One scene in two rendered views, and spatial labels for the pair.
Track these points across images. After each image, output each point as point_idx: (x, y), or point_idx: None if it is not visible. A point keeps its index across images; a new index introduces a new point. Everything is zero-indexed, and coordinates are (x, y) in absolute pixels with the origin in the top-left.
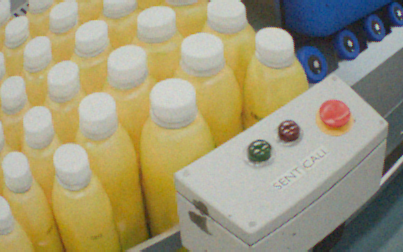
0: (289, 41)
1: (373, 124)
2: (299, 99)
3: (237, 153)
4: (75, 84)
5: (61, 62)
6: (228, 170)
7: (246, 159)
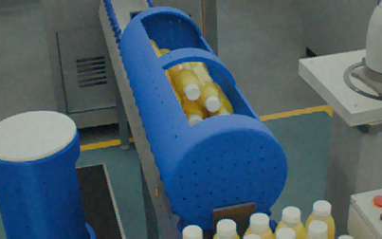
0: (325, 201)
1: None
2: (364, 210)
3: None
4: None
5: None
6: None
7: None
